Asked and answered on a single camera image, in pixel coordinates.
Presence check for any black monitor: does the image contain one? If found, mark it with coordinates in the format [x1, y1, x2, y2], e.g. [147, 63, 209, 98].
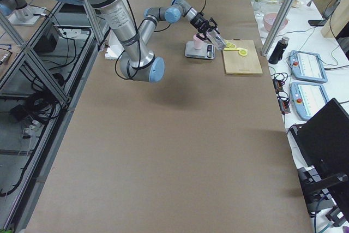
[289, 97, 349, 190]

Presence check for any teach pendant far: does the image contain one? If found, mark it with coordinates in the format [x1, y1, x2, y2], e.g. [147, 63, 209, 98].
[288, 50, 328, 83]

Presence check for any aluminium frame post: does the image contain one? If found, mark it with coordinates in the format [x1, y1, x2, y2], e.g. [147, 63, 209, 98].
[261, 0, 294, 57]

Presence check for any wooden cutting board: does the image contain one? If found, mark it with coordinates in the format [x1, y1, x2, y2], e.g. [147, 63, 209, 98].
[222, 39, 263, 75]

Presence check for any digital kitchen scale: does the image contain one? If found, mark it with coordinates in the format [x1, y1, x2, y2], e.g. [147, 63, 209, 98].
[185, 41, 215, 60]

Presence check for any black thermos bottle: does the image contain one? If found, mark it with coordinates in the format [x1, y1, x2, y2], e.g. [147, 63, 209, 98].
[268, 36, 289, 64]

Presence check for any lemon slice right top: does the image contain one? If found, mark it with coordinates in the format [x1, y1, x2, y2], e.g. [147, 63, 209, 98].
[238, 50, 248, 56]

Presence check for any teach pendant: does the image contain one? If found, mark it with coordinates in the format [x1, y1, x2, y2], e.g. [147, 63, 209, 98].
[288, 50, 328, 83]
[290, 82, 329, 121]

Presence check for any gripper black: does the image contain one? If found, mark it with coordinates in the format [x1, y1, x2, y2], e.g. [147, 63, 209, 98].
[196, 17, 218, 34]

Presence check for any teach pendant near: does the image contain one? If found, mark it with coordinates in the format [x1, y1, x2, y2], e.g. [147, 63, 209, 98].
[290, 82, 329, 121]

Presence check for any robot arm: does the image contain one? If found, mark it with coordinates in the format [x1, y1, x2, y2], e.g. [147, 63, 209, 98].
[1, 0, 39, 26]
[56, 0, 226, 82]

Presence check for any yellow plastic knife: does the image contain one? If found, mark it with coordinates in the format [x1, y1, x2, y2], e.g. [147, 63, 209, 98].
[224, 47, 241, 51]

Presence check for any pink bowl with ice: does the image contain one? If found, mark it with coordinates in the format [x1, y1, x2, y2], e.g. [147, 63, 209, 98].
[263, 13, 288, 32]

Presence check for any pink plastic cup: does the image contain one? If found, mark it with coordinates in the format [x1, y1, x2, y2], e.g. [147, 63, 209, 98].
[193, 33, 204, 50]

